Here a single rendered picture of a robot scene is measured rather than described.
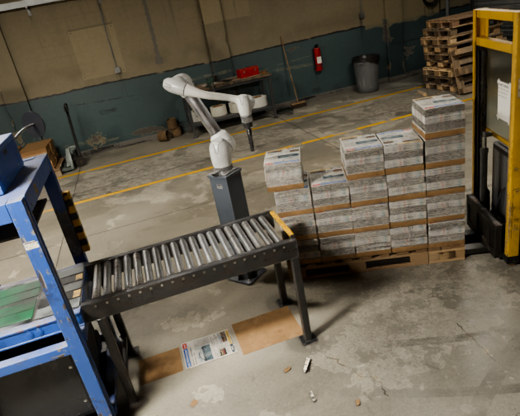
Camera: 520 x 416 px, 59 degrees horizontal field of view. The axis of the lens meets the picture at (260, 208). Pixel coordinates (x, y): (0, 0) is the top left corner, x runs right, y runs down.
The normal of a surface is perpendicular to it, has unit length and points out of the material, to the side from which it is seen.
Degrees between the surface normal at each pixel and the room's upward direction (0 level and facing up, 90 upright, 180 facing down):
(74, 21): 90
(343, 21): 90
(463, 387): 0
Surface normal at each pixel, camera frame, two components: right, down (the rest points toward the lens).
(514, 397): -0.18, -0.90
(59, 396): 0.29, 0.34
